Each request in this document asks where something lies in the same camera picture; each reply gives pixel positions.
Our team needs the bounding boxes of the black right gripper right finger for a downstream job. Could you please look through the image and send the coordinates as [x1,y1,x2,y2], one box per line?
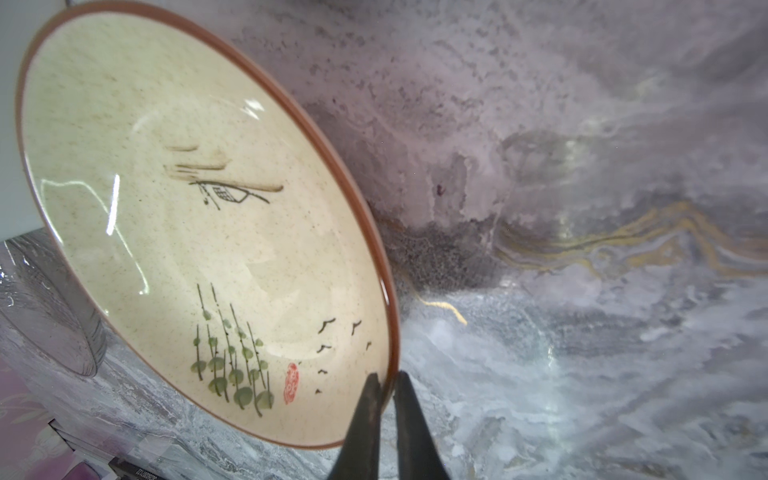
[394,371,450,480]

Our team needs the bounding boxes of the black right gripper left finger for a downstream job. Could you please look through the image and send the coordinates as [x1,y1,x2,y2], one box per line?
[327,373,383,480]

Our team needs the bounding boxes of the cream plate with plant drawing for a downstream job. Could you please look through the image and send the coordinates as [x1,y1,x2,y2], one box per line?
[16,1,400,450]

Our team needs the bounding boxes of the white plastic bin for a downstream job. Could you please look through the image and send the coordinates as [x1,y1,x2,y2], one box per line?
[0,0,66,240]

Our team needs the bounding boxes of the clear glass plate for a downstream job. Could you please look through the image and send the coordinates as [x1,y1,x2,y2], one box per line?
[1,229,107,377]

